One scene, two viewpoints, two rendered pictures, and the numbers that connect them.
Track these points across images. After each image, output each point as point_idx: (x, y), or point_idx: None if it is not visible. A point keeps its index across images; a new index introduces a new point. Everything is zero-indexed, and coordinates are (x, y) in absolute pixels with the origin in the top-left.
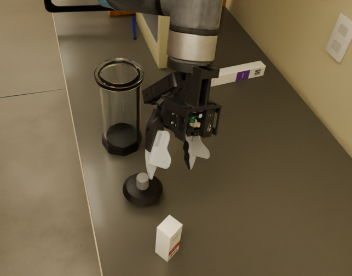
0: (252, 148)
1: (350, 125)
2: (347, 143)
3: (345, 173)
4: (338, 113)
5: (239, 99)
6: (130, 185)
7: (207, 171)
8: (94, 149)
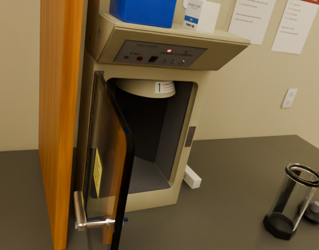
0: (239, 167)
1: (211, 128)
2: (212, 137)
3: (236, 143)
4: (202, 130)
5: (197, 165)
6: None
7: (271, 188)
8: (296, 245)
